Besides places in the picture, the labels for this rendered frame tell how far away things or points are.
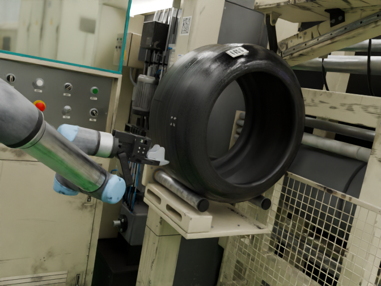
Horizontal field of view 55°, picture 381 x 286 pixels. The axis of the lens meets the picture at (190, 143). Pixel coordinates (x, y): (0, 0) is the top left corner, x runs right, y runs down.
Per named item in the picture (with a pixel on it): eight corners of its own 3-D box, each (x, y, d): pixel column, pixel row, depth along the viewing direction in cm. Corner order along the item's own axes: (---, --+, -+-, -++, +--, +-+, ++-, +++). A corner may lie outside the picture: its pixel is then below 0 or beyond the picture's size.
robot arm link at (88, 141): (50, 149, 105) (58, 120, 105) (88, 156, 111) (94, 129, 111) (56, 154, 99) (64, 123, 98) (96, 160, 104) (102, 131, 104)
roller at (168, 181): (163, 168, 149) (163, 179, 150) (153, 170, 147) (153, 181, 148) (210, 198, 120) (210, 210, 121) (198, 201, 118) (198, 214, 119)
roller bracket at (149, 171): (140, 184, 148) (144, 160, 147) (219, 185, 169) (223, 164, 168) (144, 186, 146) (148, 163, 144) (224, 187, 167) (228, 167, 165)
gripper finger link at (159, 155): (177, 150, 119) (152, 145, 114) (172, 168, 119) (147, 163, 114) (172, 148, 121) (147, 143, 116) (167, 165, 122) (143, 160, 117)
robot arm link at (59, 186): (73, 201, 98) (83, 161, 98) (45, 189, 103) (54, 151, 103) (93, 199, 105) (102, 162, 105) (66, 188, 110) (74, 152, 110)
